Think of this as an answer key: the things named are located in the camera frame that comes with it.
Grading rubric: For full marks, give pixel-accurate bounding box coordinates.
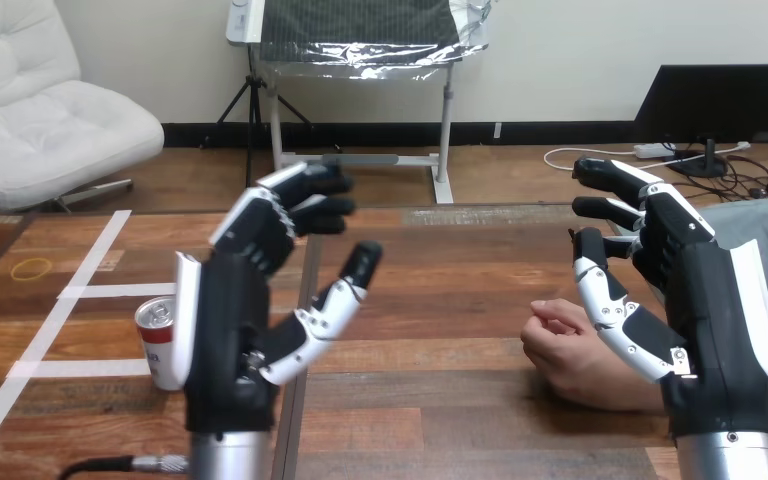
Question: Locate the red and white drink can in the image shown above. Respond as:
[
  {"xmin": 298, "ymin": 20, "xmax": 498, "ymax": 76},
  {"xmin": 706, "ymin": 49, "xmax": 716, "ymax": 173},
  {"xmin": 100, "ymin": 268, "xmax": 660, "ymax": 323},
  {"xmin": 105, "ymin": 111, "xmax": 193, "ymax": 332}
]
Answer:
[{"xmin": 134, "ymin": 296, "xmax": 190, "ymax": 392}]

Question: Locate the person's hand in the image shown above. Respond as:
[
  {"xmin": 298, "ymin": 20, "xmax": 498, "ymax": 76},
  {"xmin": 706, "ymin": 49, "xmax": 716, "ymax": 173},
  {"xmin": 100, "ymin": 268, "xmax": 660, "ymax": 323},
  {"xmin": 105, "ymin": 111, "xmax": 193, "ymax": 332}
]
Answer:
[{"xmin": 520, "ymin": 299, "xmax": 632, "ymax": 407}]

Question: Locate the white cushioned chair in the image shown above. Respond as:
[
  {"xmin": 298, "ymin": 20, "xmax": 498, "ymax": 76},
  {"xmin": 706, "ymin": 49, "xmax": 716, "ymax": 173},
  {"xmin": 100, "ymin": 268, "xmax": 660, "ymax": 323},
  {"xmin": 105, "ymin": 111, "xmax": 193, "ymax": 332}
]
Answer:
[{"xmin": 0, "ymin": 0, "xmax": 165, "ymax": 213}]

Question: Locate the black tripod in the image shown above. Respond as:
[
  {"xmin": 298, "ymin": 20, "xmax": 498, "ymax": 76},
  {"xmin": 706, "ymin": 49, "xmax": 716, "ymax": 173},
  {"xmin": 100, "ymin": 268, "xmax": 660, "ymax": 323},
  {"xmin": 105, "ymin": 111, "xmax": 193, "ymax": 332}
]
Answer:
[{"xmin": 201, "ymin": 46, "xmax": 342, "ymax": 190}]

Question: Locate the tangle of cables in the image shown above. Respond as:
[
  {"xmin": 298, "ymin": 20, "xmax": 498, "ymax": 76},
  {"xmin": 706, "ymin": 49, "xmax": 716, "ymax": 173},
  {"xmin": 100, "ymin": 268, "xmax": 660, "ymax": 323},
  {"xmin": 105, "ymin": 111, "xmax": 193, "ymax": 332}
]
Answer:
[{"xmin": 542, "ymin": 140, "xmax": 768, "ymax": 203}]

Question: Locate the white power strip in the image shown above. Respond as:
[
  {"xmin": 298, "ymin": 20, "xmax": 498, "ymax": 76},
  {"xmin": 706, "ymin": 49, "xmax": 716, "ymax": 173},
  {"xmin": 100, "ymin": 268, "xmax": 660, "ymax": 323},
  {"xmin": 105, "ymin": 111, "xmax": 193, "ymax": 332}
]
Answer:
[{"xmin": 633, "ymin": 142, "xmax": 677, "ymax": 160}]

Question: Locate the white desk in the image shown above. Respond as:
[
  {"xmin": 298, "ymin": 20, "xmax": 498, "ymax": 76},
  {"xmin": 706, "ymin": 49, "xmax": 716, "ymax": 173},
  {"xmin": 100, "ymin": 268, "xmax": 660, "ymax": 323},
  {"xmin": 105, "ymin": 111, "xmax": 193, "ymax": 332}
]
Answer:
[{"xmin": 226, "ymin": 0, "xmax": 456, "ymax": 205}]

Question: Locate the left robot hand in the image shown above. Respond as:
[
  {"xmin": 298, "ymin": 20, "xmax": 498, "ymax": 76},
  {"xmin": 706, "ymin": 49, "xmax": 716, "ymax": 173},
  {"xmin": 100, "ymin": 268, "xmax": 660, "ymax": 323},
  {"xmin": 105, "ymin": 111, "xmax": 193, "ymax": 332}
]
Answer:
[{"xmin": 173, "ymin": 160, "xmax": 385, "ymax": 436}]

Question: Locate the foil sheet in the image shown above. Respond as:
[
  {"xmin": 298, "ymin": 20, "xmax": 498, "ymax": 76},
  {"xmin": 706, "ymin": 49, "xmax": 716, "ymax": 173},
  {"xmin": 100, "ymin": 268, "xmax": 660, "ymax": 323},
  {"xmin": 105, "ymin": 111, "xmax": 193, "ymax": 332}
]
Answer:
[{"xmin": 258, "ymin": 0, "xmax": 495, "ymax": 82}]

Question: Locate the black cable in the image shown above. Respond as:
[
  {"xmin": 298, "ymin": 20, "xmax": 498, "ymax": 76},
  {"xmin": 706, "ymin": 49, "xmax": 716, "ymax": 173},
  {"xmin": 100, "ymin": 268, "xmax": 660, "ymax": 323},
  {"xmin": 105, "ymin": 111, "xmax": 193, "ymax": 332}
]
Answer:
[{"xmin": 57, "ymin": 453, "xmax": 192, "ymax": 480}]

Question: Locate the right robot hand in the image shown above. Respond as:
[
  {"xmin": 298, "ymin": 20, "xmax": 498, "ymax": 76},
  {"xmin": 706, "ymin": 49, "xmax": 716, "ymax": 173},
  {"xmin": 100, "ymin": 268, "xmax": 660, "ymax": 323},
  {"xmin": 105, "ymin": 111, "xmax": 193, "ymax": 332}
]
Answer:
[{"xmin": 569, "ymin": 156, "xmax": 768, "ymax": 440}]

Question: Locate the dark screen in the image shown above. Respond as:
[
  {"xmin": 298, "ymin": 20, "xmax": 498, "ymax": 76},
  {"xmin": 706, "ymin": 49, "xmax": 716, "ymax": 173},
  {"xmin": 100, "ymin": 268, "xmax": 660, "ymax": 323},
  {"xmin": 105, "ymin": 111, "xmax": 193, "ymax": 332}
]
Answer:
[{"xmin": 632, "ymin": 64, "xmax": 768, "ymax": 179}]

